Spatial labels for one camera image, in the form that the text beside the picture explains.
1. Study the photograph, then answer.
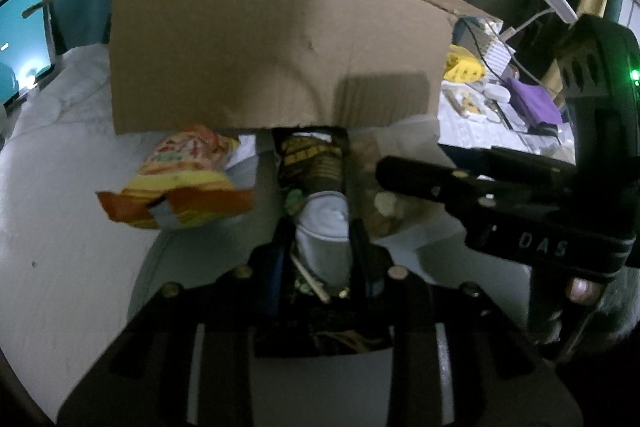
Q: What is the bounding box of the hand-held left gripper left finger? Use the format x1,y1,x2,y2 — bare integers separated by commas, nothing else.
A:
57,217,296,427

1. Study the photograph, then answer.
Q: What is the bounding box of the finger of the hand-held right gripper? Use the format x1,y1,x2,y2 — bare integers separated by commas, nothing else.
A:
437,143,576,188
375,156,572,220

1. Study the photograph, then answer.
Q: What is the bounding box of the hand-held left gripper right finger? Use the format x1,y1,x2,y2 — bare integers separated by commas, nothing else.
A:
347,217,583,427

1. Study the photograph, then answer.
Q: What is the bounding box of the clear round biscuit bag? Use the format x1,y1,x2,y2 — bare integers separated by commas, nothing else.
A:
350,127,471,253

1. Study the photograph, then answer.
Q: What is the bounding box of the dark snack packet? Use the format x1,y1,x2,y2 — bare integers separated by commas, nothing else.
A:
254,127,396,358

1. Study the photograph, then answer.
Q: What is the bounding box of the cardboard box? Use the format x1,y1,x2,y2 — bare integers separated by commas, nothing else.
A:
22,0,501,135

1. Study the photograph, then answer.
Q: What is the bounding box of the person's right forearm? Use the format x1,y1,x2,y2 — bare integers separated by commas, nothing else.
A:
565,267,640,358

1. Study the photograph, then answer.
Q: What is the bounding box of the person's right hand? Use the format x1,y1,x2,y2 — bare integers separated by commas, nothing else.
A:
565,276,606,307

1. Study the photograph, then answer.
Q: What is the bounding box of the purple cloth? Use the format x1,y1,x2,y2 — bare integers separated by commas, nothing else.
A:
502,77,566,125

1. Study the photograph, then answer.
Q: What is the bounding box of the grey round mat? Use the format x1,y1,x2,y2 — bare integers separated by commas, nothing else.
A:
125,202,531,338

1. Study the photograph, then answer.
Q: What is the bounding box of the orange snack bag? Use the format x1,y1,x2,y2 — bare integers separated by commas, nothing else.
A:
96,125,255,230

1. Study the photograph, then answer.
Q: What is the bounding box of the white desk lamp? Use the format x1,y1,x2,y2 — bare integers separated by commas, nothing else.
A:
500,0,578,45

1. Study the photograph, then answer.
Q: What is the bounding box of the tablet with teal screen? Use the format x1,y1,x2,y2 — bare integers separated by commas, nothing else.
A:
0,0,57,108

